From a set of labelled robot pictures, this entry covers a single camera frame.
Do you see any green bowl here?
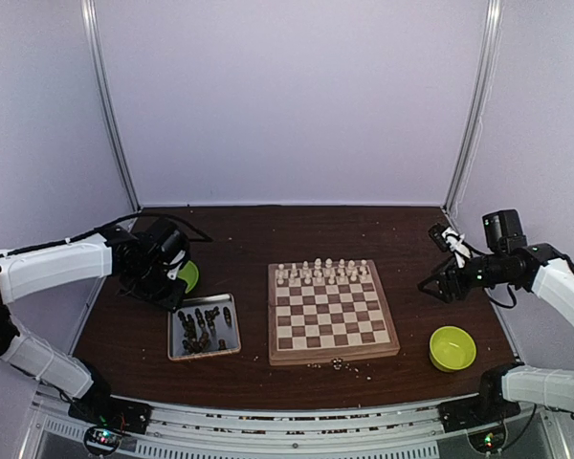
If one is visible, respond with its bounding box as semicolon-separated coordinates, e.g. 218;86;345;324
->
429;326;477;373

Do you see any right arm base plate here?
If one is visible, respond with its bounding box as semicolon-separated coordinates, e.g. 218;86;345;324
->
437;395;520;433

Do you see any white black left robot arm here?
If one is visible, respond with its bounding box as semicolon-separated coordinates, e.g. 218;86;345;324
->
0;214;192;425

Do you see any pile of dark chess pieces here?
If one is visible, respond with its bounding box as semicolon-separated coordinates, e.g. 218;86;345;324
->
177;306;238;357

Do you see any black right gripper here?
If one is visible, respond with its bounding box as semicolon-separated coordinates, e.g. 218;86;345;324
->
418;251;508;303

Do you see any left aluminium post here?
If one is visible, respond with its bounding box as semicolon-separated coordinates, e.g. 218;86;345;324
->
80;0;142;211

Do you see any green plate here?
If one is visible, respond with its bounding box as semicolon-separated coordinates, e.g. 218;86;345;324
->
177;260;200;294

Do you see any aluminium post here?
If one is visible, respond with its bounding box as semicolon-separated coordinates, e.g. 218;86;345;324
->
80;0;142;211
444;0;503;216

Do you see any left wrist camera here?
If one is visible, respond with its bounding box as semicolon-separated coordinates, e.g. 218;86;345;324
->
166;251;189;280

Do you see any wooden chess board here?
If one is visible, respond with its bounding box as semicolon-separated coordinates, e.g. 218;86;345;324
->
267;259;401;366

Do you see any aluminium front rail frame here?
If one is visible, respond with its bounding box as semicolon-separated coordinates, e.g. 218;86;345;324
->
18;375;570;459

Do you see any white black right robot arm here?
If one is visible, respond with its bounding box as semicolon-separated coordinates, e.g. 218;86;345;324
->
417;208;574;430

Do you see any white chess rook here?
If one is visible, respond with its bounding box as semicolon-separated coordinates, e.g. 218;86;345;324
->
276;264;285;283

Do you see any right aluminium post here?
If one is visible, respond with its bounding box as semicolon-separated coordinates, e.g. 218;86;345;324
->
444;0;503;216

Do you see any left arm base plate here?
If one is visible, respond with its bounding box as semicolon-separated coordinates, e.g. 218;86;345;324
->
60;394;152;434

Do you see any metal tray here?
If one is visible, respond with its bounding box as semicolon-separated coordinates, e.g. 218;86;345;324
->
167;294;242;361

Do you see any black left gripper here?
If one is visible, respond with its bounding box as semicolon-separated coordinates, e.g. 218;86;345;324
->
126;261;188;313

